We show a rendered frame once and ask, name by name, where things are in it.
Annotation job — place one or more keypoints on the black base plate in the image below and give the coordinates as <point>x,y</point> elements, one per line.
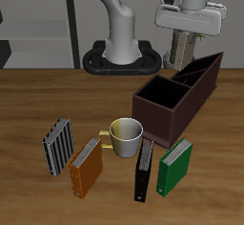
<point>90,64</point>

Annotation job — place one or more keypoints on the dark brown desk caddy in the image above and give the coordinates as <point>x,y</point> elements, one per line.
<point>158,117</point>

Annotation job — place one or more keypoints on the white and yellow mug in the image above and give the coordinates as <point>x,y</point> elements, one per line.
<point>127,139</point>

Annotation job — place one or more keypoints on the orange yellow book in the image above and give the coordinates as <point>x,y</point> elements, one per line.
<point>87,171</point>

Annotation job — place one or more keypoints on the green pot plant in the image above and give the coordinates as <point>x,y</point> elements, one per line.
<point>167,62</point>

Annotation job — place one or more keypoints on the black block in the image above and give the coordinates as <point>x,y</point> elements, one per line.
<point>4,54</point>

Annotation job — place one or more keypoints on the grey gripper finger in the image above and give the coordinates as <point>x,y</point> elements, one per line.
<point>191,44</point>
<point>183,46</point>

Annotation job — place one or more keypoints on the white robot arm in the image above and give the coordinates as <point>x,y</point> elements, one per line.
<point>122,28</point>

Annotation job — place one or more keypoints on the green book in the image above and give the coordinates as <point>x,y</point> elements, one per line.
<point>173,174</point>

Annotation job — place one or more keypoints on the grey black striped book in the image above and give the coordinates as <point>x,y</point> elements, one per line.
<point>60,149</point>

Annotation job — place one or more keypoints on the grey shelf unit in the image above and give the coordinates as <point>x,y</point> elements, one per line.
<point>35,28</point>

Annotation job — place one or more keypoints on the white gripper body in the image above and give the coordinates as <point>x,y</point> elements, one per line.
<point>190,19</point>

